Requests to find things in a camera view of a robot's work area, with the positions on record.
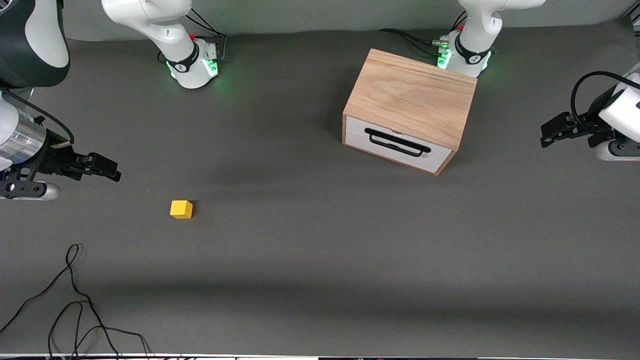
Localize thin black loose cable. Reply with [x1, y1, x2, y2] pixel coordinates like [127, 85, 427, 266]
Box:
[0, 243, 153, 360]

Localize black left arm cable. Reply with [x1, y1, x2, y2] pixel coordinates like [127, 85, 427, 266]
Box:
[571, 71, 640, 128]

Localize black metal drawer handle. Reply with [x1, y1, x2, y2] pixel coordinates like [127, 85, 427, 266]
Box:
[364, 128, 432, 158]

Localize wooden drawer cabinet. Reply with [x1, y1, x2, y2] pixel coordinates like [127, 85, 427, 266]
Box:
[342, 48, 478, 176]

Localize yellow cube block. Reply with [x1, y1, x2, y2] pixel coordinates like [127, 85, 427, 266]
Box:
[170, 200, 194, 220]

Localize black base cable bundle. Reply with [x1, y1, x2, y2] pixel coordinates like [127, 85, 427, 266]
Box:
[378, 11, 468, 57]
[184, 7, 228, 63]

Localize wooden drawer white front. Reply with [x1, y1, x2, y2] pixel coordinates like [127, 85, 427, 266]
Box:
[345, 116, 453, 173]

